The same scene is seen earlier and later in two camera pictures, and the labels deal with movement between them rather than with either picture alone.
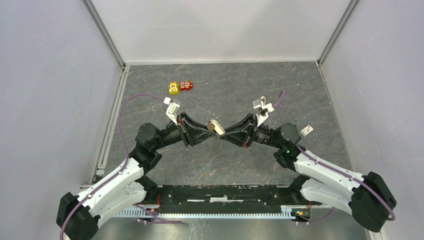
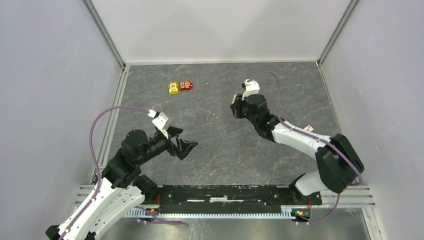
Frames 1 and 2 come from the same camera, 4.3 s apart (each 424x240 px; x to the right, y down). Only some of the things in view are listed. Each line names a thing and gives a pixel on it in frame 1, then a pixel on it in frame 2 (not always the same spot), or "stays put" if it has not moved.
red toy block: (186, 85) stays put
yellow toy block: (173, 88) stays put
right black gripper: (237, 132) -> (236, 108)
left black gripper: (196, 137) -> (184, 147)
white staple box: (306, 130) stays put
